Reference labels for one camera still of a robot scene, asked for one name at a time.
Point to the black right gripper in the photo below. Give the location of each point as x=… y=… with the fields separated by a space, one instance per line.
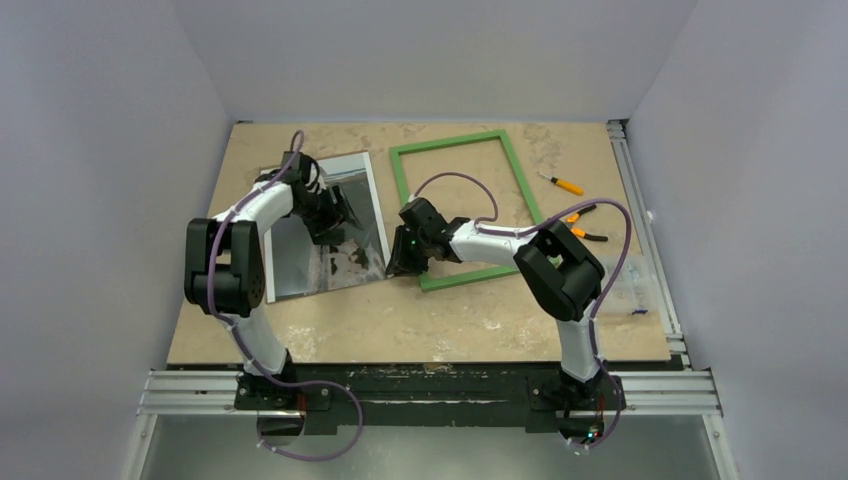
x=411 y=250

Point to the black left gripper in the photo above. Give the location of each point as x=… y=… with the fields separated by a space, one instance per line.
x=322 y=232

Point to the green wooden picture frame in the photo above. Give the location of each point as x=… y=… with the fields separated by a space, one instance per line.
x=426 y=282

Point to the black and white photo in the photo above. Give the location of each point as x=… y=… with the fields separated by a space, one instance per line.
x=295 y=267

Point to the yellow handled screwdriver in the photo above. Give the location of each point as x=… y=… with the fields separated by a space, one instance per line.
x=562 y=184

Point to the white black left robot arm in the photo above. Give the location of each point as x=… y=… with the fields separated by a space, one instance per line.
x=224 y=270

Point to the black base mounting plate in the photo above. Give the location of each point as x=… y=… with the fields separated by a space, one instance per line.
x=534 y=396

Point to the clear plastic box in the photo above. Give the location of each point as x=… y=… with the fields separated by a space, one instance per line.
x=634 y=290

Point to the aluminium right side rail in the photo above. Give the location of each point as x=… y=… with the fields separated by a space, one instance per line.
x=643 y=226

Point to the aluminium rail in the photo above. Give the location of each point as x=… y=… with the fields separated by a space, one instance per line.
x=643 y=226
x=214 y=392

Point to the aluminium front rail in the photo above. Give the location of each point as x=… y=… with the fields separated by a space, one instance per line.
x=214 y=392

